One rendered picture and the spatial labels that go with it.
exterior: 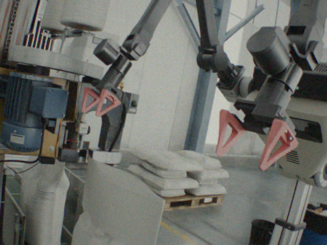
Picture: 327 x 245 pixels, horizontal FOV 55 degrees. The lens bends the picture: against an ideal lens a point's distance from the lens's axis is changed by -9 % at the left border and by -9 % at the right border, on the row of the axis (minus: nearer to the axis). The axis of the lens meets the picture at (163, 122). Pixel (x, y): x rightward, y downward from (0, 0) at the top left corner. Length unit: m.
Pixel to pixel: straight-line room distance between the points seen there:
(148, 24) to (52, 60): 0.33
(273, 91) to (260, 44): 0.08
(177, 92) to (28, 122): 6.01
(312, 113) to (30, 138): 0.90
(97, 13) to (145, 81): 5.35
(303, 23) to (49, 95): 0.72
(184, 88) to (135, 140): 1.53
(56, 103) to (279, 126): 0.72
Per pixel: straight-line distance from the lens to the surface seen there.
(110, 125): 1.45
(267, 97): 0.58
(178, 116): 7.11
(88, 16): 1.16
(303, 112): 1.13
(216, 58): 1.26
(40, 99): 1.04
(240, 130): 0.63
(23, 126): 1.11
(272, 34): 0.57
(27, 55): 1.07
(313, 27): 0.66
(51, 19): 1.41
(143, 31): 1.09
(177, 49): 6.91
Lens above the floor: 1.34
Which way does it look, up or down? 4 degrees down
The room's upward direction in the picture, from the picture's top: 11 degrees clockwise
